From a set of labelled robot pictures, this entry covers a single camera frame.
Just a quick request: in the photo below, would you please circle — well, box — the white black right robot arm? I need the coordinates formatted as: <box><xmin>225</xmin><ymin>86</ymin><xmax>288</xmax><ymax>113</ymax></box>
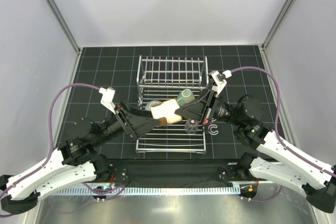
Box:
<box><xmin>175</xmin><ymin>89</ymin><xmax>335</xmax><ymax>214</ymax></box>

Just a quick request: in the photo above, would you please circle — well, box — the cream brown ceramic cup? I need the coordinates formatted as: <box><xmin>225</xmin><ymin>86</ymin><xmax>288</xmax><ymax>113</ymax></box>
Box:
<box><xmin>151</xmin><ymin>99</ymin><xmax>182</xmax><ymax>127</ymax></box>

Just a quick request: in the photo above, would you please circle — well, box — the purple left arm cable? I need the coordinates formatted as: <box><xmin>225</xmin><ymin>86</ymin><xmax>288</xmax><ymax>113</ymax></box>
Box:
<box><xmin>0</xmin><ymin>83</ymin><xmax>102</xmax><ymax>201</ymax></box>

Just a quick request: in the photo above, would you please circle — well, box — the chrome wire dish rack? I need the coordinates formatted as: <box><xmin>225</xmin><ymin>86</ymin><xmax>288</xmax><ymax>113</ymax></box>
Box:
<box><xmin>136</xmin><ymin>56</ymin><xmax>208</xmax><ymax>154</ymax></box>

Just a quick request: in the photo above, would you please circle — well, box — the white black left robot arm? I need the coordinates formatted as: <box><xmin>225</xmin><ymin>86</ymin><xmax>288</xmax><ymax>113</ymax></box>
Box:
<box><xmin>1</xmin><ymin>102</ymin><xmax>161</xmax><ymax>215</ymax></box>

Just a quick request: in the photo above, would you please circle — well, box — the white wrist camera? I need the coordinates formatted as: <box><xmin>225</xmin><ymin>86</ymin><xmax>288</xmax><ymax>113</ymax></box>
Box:
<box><xmin>99</xmin><ymin>87</ymin><xmax>116</xmax><ymax>114</ymax></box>
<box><xmin>208</xmin><ymin>70</ymin><xmax>232</xmax><ymax>94</ymax></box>

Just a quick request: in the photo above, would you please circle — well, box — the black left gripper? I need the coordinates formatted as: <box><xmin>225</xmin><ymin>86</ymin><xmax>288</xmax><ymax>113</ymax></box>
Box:
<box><xmin>91</xmin><ymin>100</ymin><xmax>162</xmax><ymax>148</ymax></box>

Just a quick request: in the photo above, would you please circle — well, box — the black grid table mat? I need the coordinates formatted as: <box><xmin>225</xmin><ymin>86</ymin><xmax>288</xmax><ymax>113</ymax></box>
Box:
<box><xmin>55</xmin><ymin>45</ymin><xmax>276</xmax><ymax>159</ymax></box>

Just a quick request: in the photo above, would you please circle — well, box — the clear glass mug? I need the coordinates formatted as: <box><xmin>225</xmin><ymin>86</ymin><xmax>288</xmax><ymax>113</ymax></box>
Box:
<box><xmin>145</xmin><ymin>100</ymin><xmax>162</xmax><ymax>111</ymax></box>

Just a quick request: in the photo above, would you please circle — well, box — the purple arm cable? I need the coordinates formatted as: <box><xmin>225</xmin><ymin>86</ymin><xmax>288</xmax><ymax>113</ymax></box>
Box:
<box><xmin>229</xmin><ymin>66</ymin><xmax>336</xmax><ymax>179</ymax></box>
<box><xmin>0</xmin><ymin>83</ymin><xmax>102</xmax><ymax>201</ymax></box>

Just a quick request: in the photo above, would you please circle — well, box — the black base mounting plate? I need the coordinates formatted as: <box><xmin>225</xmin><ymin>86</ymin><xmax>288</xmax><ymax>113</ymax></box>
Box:
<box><xmin>108</xmin><ymin>159</ymin><xmax>257</xmax><ymax>188</ymax></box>

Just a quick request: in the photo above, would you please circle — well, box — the small clear shot glass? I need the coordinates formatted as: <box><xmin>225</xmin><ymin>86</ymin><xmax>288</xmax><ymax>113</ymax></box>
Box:
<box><xmin>184</xmin><ymin>119</ymin><xmax>198</xmax><ymax>134</ymax></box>

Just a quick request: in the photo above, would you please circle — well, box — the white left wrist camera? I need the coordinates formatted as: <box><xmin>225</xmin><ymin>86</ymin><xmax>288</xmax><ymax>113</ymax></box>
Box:
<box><xmin>99</xmin><ymin>87</ymin><xmax>116</xmax><ymax>114</ymax></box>

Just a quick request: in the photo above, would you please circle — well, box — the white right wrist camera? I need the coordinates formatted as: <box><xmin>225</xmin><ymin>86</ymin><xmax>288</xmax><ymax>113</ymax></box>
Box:
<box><xmin>208</xmin><ymin>70</ymin><xmax>232</xmax><ymax>94</ymax></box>

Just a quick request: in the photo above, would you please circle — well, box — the mint green ceramic mug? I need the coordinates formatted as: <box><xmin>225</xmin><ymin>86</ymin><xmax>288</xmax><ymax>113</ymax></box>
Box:
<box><xmin>176</xmin><ymin>89</ymin><xmax>195</xmax><ymax>107</ymax></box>

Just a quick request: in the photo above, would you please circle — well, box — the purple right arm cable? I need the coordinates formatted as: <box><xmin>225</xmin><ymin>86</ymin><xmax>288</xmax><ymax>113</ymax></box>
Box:
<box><xmin>229</xmin><ymin>66</ymin><xmax>336</xmax><ymax>179</ymax></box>

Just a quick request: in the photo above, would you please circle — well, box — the perforated aluminium cable rail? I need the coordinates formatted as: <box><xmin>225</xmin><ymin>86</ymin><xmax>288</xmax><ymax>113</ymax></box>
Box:
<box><xmin>55</xmin><ymin>184</ymin><xmax>240</xmax><ymax>196</ymax></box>

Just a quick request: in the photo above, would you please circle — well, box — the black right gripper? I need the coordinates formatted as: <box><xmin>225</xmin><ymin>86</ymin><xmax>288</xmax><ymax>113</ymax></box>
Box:
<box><xmin>174</xmin><ymin>89</ymin><xmax>243</xmax><ymax>126</ymax></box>

